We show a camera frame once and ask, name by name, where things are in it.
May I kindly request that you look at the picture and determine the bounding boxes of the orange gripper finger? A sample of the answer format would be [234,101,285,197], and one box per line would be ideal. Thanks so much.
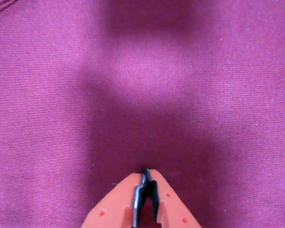
[81,172,147,228]
[142,167,202,228]

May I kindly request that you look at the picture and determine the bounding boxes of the maroon cloth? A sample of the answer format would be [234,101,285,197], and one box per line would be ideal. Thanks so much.
[0,0,285,228]

